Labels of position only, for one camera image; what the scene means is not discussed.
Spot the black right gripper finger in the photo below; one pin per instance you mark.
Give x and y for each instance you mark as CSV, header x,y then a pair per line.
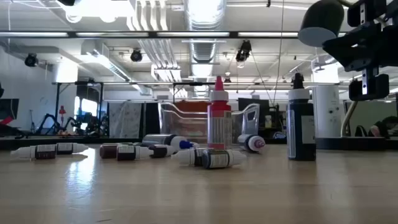
x,y
357,39
357,59

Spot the large black food coloring bottle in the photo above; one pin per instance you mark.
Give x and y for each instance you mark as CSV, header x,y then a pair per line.
x,y
298,130

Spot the large purple food coloring bottle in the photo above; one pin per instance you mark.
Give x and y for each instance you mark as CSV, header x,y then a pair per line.
x,y
255,143

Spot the small dark food coloring bottle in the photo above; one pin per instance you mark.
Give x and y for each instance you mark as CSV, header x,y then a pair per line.
x,y
65,148
186,156

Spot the small maroon food coloring bottle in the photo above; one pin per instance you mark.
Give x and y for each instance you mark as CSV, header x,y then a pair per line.
x,y
43,152
109,151

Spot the large red food coloring bottle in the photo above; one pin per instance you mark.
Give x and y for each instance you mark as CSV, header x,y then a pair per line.
x,y
219,124

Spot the small olive food coloring bottle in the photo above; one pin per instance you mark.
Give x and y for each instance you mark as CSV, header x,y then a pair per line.
x,y
126,153

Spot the large blue food coloring bottle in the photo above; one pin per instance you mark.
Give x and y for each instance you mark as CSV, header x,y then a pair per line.
x,y
158,140

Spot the small green food coloring bottle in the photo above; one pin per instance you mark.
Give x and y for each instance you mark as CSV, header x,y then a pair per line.
x,y
217,159

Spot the clear plastic bin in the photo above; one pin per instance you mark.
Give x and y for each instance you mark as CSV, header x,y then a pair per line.
x,y
186,124

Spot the black background robot arm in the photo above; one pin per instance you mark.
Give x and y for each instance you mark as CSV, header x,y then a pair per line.
x,y
84,123

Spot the person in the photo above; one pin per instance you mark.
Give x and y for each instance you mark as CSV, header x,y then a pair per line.
x,y
388,124

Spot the black office chair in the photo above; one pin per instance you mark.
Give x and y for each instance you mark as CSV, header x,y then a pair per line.
x,y
360,132

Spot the white round column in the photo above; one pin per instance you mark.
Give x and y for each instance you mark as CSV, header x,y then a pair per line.
x,y
326,109

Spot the black ceiling spotlight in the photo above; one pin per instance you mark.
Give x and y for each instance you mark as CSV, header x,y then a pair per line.
x,y
244,51
136,56
31,60

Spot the black background screen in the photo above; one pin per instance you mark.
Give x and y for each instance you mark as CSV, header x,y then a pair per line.
x,y
264,109

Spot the small yellow jar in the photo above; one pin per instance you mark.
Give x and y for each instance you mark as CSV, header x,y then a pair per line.
x,y
268,122

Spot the small red background object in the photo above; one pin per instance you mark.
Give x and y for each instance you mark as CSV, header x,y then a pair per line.
x,y
62,110

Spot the white patterned panel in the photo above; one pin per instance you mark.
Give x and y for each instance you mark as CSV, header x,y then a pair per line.
x,y
124,119

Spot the black panel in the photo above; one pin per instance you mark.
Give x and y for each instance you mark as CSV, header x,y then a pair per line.
x,y
152,119

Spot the horizontal background metal rail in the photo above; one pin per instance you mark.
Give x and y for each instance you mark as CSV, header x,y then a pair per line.
x,y
124,83

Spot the black metal background frame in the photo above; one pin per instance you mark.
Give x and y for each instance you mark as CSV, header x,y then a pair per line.
x,y
58,105

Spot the dark wall monitor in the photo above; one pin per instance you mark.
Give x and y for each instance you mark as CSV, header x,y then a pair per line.
x,y
9,107

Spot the black overhead frame bar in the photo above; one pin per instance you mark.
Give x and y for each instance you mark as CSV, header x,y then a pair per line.
x,y
233,34

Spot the black table edge rail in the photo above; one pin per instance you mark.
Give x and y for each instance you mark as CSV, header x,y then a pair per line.
x,y
93,140

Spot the silver ceiling duct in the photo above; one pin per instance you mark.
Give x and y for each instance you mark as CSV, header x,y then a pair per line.
x,y
203,51

